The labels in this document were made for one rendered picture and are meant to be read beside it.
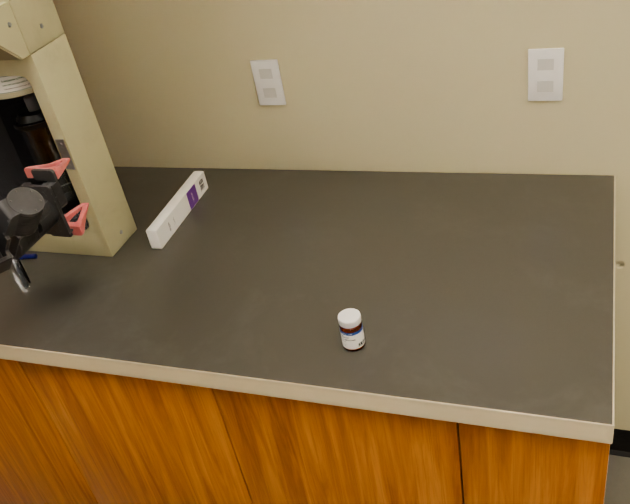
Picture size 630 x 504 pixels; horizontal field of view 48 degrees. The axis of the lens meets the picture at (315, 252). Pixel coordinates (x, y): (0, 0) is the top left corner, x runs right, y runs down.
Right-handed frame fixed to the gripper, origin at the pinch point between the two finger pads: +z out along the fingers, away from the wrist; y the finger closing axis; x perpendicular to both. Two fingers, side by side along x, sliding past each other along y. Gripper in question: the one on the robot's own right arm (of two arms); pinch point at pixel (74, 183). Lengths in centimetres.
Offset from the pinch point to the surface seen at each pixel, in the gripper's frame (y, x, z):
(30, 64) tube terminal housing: 18.5, 10.4, 12.1
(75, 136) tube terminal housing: 1.8, 9.5, 15.0
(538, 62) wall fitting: -2, -78, 55
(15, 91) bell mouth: 12.1, 19.4, 14.6
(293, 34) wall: 6, -25, 56
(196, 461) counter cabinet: -58, -16, -15
